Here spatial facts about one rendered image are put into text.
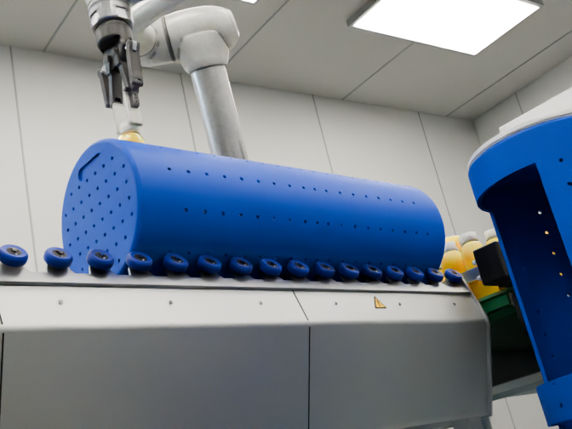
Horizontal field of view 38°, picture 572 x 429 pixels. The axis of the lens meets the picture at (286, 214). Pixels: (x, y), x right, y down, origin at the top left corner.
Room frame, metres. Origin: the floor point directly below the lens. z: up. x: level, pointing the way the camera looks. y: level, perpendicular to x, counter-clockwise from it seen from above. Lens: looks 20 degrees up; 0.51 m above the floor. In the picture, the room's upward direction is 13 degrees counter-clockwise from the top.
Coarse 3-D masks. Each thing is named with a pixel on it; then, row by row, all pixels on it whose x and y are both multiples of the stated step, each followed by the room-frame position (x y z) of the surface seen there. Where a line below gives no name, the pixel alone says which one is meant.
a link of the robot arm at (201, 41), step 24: (168, 24) 1.93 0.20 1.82; (192, 24) 1.93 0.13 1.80; (216, 24) 1.94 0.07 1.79; (192, 48) 1.96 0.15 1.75; (216, 48) 1.97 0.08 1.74; (192, 72) 2.01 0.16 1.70; (216, 72) 2.00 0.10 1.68; (216, 96) 2.02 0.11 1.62; (216, 120) 2.04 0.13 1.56; (216, 144) 2.07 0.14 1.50; (240, 144) 2.09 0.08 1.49
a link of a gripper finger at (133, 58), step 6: (132, 42) 1.42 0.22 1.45; (138, 42) 1.43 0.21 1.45; (126, 48) 1.42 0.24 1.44; (138, 48) 1.43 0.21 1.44; (126, 54) 1.42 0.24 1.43; (132, 54) 1.42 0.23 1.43; (138, 54) 1.43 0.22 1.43; (132, 60) 1.42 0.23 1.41; (138, 60) 1.43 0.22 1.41; (132, 66) 1.42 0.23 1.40; (138, 66) 1.43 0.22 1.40; (132, 72) 1.42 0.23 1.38; (138, 72) 1.43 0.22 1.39; (132, 78) 1.42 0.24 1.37; (138, 78) 1.43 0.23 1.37; (132, 84) 1.43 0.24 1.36; (138, 84) 1.43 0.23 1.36
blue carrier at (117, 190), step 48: (96, 144) 1.37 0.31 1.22; (144, 144) 1.37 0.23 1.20; (96, 192) 1.38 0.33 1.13; (144, 192) 1.30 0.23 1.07; (192, 192) 1.37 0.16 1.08; (240, 192) 1.46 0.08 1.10; (288, 192) 1.55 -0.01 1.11; (336, 192) 1.66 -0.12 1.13; (384, 192) 1.79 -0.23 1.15; (96, 240) 1.40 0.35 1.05; (144, 240) 1.33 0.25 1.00; (192, 240) 1.40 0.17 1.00; (240, 240) 1.47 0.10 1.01; (288, 240) 1.56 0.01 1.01; (336, 240) 1.66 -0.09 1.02; (384, 240) 1.76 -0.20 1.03; (432, 240) 1.89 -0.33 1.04
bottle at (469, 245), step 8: (472, 240) 2.03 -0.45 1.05; (464, 248) 2.04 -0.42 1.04; (472, 248) 2.02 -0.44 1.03; (464, 256) 2.04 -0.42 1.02; (472, 256) 2.02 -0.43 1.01; (464, 264) 2.05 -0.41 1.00; (472, 264) 2.02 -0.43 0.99; (472, 288) 2.04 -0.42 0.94; (480, 288) 2.02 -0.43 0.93; (488, 288) 2.02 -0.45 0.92; (496, 288) 2.03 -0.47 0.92; (480, 296) 2.03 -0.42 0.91
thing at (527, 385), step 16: (512, 288) 1.93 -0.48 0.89; (512, 304) 1.96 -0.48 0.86; (496, 352) 2.63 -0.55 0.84; (512, 352) 2.70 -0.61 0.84; (528, 352) 2.76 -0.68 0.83; (496, 368) 2.61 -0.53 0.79; (512, 368) 2.68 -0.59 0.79; (528, 368) 2.74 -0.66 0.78; (496, 384) 2.59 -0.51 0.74; (512, 384) 2.19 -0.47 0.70; (528, 384) 2.30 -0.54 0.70
